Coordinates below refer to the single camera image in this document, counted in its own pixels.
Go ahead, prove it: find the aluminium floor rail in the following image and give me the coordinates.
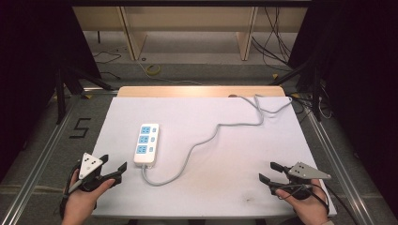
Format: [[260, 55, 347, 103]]
[[299, 101, 378, 225], [0, 93, 86, 225]]

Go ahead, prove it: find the white floor cable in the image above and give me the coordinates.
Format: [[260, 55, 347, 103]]
[[136, 59, 204, 86]]

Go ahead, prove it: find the person's left hand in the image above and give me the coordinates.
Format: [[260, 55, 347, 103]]
[[61, 169, 116, 225]]

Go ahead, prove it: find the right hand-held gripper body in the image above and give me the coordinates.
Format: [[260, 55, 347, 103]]
[[281, 161, 332, 201]]

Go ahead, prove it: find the grey power strip cable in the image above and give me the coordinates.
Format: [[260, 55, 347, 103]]
[[141, 94, 294, 188]]

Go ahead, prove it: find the thin black floor cable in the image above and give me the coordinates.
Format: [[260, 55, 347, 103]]
[[92, 51, 123, 81]]

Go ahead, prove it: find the black curtain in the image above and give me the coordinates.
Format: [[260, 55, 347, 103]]
[[287, 0, 398, 217], [0, 0, 102, 182]]

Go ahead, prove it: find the light wooden shelf unit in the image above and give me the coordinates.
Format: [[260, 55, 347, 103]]
[[72, 6, 310, 62]]

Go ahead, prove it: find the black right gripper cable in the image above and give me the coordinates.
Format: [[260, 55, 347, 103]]
[[277, 183, 360, 225]]

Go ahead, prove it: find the bundle of black cables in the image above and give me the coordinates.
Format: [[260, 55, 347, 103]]
[[251, 6, 295, 69]]

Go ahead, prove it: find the black metal stand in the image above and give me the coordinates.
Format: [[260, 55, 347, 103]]
[[54, 60, 115, 126], [268, 57, 324, 122]]

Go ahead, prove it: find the white table mat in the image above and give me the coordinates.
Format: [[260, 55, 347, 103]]
[[91, 96, 338, 219]]

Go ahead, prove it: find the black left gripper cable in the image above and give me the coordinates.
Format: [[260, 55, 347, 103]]
[[59, 160, 83, 220]]

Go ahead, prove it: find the white power strip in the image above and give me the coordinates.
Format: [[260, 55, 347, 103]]
[[133, 123, 161, 169]]

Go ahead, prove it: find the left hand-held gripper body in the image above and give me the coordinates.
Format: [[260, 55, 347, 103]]
[[77, 152, 110, 192]]

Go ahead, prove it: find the person's right hand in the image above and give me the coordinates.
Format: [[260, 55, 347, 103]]
[[275, 178, 330, 225]]

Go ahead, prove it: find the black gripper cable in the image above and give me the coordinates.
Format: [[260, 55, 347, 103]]
[[59, 160, 83, 220], [277, 183, 360, 225]]

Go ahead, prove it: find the yellow tape roll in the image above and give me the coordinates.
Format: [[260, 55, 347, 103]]
[[145, 64, 162, 77]]

